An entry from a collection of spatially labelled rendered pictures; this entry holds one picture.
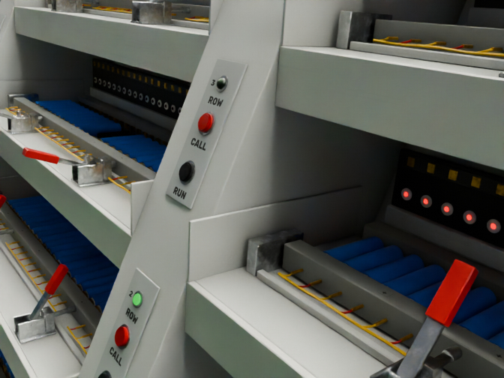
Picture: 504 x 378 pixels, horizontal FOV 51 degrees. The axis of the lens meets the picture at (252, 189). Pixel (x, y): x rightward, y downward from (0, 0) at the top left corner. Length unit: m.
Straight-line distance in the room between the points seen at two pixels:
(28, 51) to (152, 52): 0.50
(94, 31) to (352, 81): 0.42
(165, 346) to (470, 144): 0.27
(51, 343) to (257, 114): 0.39
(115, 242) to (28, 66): 0.59
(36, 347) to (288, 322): 0.37
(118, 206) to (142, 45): 0.17
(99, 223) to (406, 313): 0.32
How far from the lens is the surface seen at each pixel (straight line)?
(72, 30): 0.78
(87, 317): 0.66
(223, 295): 0.40
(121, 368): 0.47
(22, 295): 0.77
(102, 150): 0.68
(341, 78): 0.36
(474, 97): 0.31
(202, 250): 0.41
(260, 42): 0.43
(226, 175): 0.40
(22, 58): 1.05
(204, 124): 0.43
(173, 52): 0.54
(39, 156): 0.60
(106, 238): 0.55
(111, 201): 0.57
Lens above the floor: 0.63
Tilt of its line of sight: 4 degrees down
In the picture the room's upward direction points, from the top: 22 degrees clockwise
